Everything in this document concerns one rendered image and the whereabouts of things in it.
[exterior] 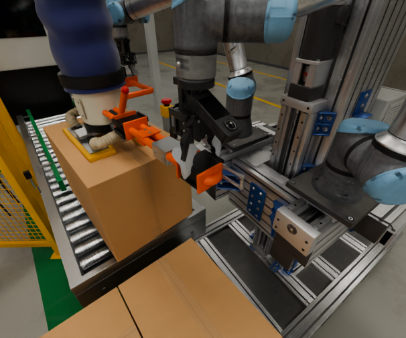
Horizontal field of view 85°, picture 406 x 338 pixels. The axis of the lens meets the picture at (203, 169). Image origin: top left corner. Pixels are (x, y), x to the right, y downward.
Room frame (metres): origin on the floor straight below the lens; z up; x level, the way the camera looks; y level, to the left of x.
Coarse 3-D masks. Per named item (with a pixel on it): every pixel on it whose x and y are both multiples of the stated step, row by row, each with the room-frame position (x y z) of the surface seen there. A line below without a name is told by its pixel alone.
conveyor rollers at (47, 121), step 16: (32, 128) 2.05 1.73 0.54; (48, 144) 1.74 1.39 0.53; (48, 176) 1.27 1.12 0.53; (64, 176) 1.25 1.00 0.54; (64, 192) 1.09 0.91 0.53; (64, 208) 0.93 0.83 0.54; (80, 208) 0.93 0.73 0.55; (80, 224) 0.82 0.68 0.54; (80, 240) 0.72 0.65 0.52; (96, 240) 0.71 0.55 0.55; (96, 256) 0.62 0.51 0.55
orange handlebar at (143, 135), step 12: (132, 84) 1.20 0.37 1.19; (144, 84) 1.13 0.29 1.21; (132, 96) 0.99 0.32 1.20; (132, 132) 0.61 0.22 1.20; (144, 132) 0.59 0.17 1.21; (156, 132) 0.59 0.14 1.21; (144, 144) 0.57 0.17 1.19; (168, 156) 0.47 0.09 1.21; (204, 180) 0.37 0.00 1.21; (216, 180) 0.38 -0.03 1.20
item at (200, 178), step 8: (200, 152) 0.46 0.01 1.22; (200, 160) 0.43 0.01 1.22; (208, 160) 0.42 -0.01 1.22; (216, 160) 0.42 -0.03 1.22; (176, 168) 0.42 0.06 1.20; (192, 168) 0.39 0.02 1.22; (200, 168) 0.39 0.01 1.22; (208, 168) 0.39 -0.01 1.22; (216, 168) 0.40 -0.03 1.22; (192, 176) 0.40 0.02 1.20; (200, 176) 0.37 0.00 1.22; (192, 184) 0.39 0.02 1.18; (200, 184) 0.37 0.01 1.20; (200, 192) 0.37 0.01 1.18
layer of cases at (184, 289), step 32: (192, 256) 0.62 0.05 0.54; (128, 288) 0.46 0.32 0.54; (160, 288) 0.46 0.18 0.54; (192, 288) 0.46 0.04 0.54; (224, 288) 0.46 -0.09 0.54; (96, 320) 0.35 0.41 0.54; (128, 320) 0.35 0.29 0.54; (160, 320) 0.35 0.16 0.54; (192, 320) 0.35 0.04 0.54; (224, 320) 0.35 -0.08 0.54; (256, 320) 0.35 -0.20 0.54
